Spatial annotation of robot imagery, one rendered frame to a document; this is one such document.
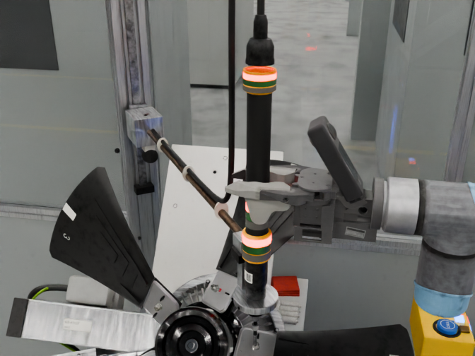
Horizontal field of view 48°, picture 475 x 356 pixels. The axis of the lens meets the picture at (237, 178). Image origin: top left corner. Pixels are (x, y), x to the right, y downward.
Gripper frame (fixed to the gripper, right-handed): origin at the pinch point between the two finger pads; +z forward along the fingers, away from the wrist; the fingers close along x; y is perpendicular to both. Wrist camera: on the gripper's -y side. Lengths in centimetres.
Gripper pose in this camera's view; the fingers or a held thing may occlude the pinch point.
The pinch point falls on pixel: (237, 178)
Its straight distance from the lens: 74.8
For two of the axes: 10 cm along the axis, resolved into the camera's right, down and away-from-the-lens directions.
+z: -9.8, -0.8, 1.9
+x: 2.1, -4.1, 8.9
